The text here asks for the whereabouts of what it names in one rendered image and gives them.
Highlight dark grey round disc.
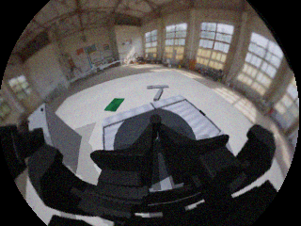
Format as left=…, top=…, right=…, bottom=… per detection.
left=113, top=108, right=196, bottom=186

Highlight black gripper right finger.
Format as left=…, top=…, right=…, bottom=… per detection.
left=158, top=123, right=230, bottom=186

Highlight flat green square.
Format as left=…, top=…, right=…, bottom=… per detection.
left=105, top=98, right=124, bottom=112

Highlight black headed pin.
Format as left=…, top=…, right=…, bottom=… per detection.
left=150, top=114, right=162, bottom=139

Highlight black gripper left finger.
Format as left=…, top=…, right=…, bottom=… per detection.
left=90, top=123, right=154, bottom=188

